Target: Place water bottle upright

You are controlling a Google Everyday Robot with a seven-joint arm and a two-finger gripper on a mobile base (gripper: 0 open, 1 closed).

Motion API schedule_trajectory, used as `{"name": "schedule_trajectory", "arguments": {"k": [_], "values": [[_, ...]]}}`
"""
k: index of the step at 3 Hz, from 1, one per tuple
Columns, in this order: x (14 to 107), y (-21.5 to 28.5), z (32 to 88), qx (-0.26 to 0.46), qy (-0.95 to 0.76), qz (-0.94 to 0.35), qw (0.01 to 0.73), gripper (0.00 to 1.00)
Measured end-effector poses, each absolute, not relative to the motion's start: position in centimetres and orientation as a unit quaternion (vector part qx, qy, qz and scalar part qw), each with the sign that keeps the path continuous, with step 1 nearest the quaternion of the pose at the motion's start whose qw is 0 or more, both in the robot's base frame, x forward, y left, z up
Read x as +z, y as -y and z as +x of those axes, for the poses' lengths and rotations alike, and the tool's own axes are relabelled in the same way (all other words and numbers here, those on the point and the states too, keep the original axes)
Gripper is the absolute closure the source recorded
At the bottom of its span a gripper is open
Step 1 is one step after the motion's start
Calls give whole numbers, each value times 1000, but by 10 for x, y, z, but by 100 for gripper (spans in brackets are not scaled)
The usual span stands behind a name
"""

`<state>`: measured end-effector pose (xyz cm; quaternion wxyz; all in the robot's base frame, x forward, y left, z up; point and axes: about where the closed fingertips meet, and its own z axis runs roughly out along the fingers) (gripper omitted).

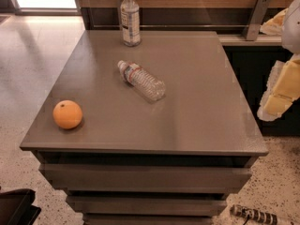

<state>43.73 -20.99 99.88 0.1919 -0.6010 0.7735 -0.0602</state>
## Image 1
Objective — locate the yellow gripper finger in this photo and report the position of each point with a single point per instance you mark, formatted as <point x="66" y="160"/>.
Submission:
<point x="273" y="26"/>
<point x="282" y="89"/>

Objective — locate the black bin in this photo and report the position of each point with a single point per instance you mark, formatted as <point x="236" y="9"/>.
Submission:
<point x="16" y="207"/>

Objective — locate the metal wall bracket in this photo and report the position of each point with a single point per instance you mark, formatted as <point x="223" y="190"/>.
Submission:
<point x="252" y="29"/>

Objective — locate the striped power strip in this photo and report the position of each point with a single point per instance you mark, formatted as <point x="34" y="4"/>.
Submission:
<point x="254" y="214"/>

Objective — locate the orange fruit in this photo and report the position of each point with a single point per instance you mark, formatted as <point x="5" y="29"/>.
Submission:
<point x="67" y="114"/>

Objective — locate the metal wall rail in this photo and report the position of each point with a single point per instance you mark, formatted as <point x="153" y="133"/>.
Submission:
<point x="168" y="26"/>

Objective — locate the clear ribbed water bottle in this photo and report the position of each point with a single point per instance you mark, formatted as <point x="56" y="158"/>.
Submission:
<point x="146" y="83"/>

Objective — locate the tall labelled water bottle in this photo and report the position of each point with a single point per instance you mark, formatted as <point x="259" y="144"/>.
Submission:
<point x="130" y="21"/>

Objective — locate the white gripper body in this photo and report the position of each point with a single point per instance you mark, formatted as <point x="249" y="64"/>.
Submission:
<point x="292" y="28"/>

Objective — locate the grey drawer cabinet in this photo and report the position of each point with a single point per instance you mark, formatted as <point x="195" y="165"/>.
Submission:
<point x="134" y="161"/>

